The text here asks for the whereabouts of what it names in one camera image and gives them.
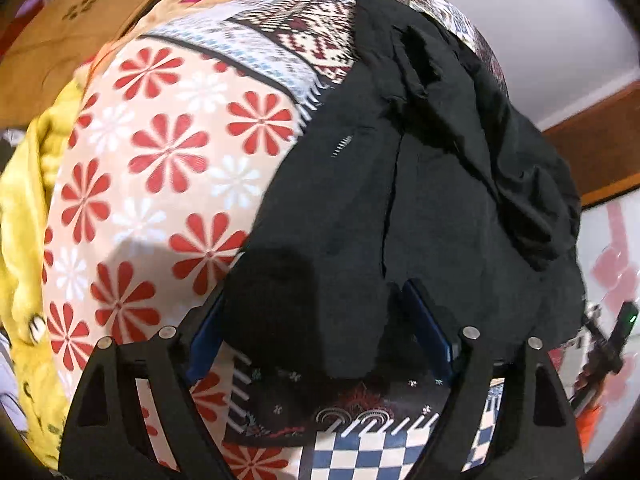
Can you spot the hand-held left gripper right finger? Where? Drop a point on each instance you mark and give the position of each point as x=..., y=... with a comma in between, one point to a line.
x=427, y=325

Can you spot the wooden lap desk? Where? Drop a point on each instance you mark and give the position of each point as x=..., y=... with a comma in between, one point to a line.
x=75, y=35

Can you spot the yellow blanket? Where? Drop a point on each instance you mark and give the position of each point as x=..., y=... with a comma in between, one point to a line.
x=30, y=235

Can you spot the black zip hooded jacket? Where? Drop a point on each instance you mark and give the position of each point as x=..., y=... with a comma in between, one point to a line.
x=425, y=200

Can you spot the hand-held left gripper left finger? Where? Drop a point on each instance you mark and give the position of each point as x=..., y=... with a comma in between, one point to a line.
x=205, y=347

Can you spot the patchwork patterned bedspread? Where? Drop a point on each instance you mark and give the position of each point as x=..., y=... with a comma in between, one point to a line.
x=165, y=150

